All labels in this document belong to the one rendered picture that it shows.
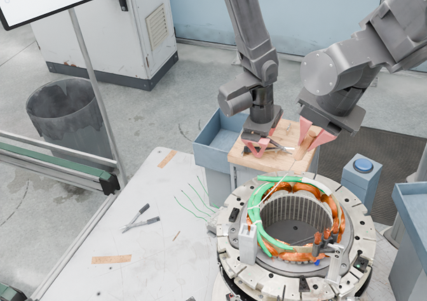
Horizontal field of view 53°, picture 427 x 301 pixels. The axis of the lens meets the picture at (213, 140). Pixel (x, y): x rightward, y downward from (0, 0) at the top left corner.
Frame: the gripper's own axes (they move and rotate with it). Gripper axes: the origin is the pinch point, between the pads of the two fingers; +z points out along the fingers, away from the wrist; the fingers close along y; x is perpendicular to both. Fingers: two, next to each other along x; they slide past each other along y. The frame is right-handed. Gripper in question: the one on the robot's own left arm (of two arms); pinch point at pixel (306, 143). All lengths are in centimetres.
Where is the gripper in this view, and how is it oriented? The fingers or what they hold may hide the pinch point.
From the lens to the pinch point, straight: 72.3
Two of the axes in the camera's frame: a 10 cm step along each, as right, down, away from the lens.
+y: 8.4, 5.2, -1.5
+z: -2.9, 6.7, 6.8
